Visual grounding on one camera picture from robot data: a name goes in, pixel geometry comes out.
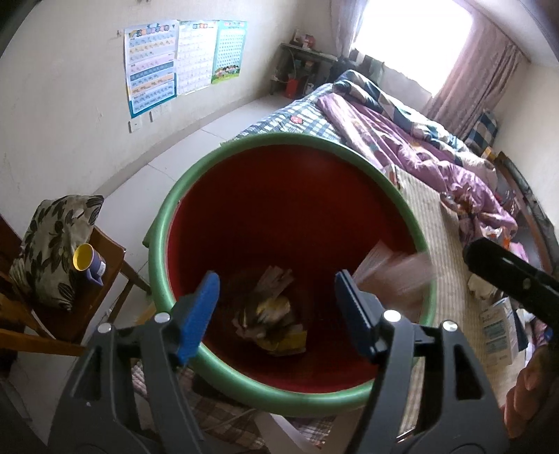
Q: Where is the dark wooden headboard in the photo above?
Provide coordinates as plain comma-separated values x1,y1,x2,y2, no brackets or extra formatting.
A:
495,151,558,278

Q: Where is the white milk carton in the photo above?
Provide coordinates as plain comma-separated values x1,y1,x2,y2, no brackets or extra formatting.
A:
480,297,519,368

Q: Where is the middle learning chart poster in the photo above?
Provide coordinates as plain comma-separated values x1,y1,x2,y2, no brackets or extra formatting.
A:
176,21,219,96

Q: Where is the plaid pillow by curtain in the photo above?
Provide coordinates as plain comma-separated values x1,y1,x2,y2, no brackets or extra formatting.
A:
464,110,498,156

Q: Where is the trash inside bin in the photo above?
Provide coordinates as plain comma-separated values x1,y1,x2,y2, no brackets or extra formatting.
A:
232,266,307,356

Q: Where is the dark side desk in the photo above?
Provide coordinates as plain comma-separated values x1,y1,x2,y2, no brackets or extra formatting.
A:
269,43,338,100

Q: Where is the right pink curtain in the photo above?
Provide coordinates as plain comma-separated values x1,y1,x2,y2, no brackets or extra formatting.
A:
423,24,528,139

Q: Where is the learning chart poster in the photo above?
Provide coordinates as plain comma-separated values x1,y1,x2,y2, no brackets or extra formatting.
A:
123,20,179,118
176,21,219,96

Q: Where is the left learning chart poster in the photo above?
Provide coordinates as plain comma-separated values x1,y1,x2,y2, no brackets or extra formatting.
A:
123,20,179,118

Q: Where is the blue plaid bedsheet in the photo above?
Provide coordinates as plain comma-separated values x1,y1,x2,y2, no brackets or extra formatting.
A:
229,83,347,146

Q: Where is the wooden chair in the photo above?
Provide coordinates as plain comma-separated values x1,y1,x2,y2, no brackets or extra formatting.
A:
1,221,151,357

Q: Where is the beige checkered mat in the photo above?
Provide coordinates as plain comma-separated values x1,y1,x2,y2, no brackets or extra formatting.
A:
383,166,525,406

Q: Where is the pink curtain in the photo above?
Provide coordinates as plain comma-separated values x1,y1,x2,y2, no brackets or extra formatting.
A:
423,24,528,139
330,0,368,57

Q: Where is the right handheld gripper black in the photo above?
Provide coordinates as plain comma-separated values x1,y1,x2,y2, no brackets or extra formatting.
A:
463,238,559,329

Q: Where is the red bin with green rim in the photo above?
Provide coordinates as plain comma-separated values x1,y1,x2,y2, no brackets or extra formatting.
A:
144,133,427,417

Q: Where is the left pink curtain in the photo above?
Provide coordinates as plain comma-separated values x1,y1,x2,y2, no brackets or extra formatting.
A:
330,0,368,57

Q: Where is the yellow and purple cup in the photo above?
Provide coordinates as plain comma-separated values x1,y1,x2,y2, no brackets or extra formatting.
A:
73,243,107,287

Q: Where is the purple quilt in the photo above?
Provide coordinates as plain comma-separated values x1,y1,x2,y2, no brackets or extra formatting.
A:
317,93,517,243

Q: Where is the person's right hand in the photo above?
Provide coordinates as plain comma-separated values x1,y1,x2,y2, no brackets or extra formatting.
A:
502,345,554,439

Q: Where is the white Pocky snack bag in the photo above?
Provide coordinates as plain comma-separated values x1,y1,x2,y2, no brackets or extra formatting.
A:
353,242,433,301

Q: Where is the floral cushion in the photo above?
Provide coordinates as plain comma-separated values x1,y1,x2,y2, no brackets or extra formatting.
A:
8,195,104,311

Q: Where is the right green learning poster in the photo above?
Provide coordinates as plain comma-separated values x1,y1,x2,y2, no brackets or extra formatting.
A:
211,20,247,84

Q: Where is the blue patchwork blanket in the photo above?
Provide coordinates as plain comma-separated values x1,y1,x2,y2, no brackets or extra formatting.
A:
334,70,496,180

